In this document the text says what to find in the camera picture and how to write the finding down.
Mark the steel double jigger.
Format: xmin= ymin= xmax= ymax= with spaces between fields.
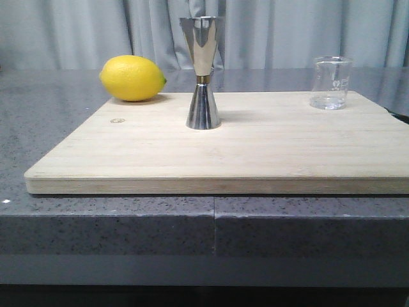
xmin=180 ymin=16 xmax=224 ymax=130

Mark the small glass beaker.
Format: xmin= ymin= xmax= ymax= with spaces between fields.
xmin=309 ymin=56 xmax=353 ymax=110

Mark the wooden cutting board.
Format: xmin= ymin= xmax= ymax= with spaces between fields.
xmin=24 ymin=91 xmax=408 ymax=194

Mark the yellow lemon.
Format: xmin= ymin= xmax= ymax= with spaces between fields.
xmin=99 ymin=55 xmax=167 ymax=102

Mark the grey curtain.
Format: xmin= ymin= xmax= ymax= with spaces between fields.
xmin=1 ymin=1 xmax=408 ymax=70

